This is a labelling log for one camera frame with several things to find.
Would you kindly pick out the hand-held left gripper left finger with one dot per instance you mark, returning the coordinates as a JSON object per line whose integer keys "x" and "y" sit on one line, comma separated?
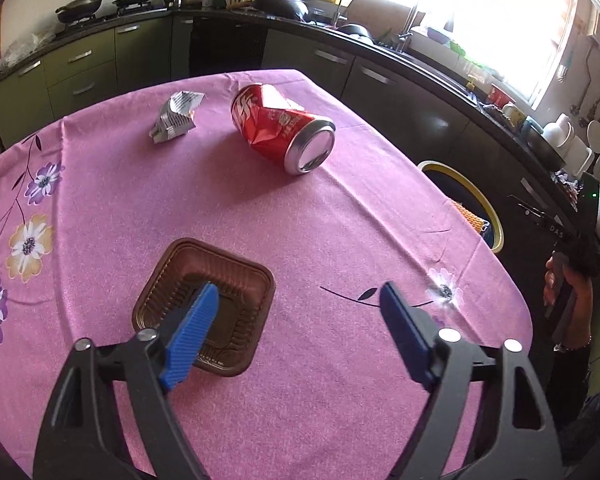
{"x": 192, "y": 340}

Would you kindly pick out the pink floral tablecloth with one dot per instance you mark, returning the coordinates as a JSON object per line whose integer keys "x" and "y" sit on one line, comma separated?
{"x": 305, "y": 240}

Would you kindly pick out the orange foam net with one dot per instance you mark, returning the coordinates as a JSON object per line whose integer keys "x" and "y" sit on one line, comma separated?
{"x": 467, "y": 215}

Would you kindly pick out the steel faucet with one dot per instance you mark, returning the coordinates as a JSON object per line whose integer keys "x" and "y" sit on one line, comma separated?
{"x": 415, "y": 15}

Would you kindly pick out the yellow mug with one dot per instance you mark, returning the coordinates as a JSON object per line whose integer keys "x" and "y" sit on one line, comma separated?
{"x": 511, "y": 112}

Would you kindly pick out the person's right hand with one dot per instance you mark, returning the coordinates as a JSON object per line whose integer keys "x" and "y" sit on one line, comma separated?
{"x": 580, "y": 305}

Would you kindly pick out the white plate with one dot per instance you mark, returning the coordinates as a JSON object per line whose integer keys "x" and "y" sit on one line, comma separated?
{"x": 597, "y": 136}

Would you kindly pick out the brown plastic tray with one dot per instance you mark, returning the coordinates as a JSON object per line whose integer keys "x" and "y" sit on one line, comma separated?
{"x": 240, "y": 285}

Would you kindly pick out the yellow rimmed trash bin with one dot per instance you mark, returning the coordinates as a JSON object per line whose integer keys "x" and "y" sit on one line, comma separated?
{"x": 480, "y": 195}

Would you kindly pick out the black wok with lid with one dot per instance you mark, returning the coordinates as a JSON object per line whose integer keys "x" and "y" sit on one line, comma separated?
{"x": 80, "y": 5}

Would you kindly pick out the person's right forearm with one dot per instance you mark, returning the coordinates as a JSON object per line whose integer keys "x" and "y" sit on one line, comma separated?
{"x": 570, "y": 390}

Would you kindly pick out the crumpled silver wrapper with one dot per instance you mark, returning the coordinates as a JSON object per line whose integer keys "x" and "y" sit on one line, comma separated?
{"x": 175, "y": 117}

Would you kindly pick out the large black wok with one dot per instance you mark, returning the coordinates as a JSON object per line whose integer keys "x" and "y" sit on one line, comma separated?
{"x": 282, "y": 6}

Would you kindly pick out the white jug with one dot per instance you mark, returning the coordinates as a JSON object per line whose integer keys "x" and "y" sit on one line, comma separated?
{"x": 559, "y": 130}

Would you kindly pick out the clear plastic bags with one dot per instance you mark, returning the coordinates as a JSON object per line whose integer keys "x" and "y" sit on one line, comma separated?
{"x": 25, "y": 50}

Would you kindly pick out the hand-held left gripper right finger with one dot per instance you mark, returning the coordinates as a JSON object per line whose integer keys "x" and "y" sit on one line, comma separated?
{"x": 405, "y": 330}

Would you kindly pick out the green kitchen cabinets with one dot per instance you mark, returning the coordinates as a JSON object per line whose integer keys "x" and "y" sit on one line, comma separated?
{"x": 80, "y": 75}

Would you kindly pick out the dented red soda can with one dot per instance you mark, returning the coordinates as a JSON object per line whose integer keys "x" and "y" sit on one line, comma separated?
{"x": 270, "y": 122}

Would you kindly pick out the small yellow bottle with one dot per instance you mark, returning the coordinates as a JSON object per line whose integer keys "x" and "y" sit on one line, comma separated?
{"x": 473, "y": 82}

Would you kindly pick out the colourful snack bag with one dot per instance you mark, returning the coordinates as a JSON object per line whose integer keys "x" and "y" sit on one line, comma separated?
{"x": 566, "y": 184}

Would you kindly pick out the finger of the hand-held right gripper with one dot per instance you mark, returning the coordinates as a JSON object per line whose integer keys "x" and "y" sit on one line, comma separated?
{"x": 535, "y": 212}

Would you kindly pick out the red cup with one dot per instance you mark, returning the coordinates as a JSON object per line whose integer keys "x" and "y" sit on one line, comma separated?
{"x": 500, "y": 96}

